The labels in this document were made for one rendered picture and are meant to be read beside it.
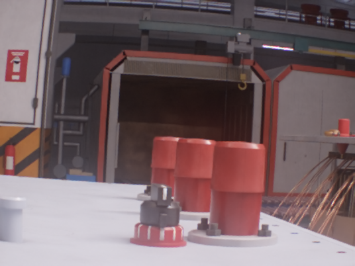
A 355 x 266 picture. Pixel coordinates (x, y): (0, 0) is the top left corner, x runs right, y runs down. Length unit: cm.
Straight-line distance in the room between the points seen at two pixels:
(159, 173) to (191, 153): 34
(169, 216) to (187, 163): 38
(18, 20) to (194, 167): 1042
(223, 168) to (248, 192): 5
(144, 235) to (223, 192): 13
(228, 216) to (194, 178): 33
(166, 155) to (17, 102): 997
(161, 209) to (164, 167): 70
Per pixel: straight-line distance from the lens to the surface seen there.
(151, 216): 103
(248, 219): 109
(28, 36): 1172
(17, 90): 1167
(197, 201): 141
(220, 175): 109
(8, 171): 1151
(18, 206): 95
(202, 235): 108
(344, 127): 403
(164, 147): 173
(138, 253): 96
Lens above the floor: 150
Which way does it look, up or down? level
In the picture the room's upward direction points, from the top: 3 degrees clockwise
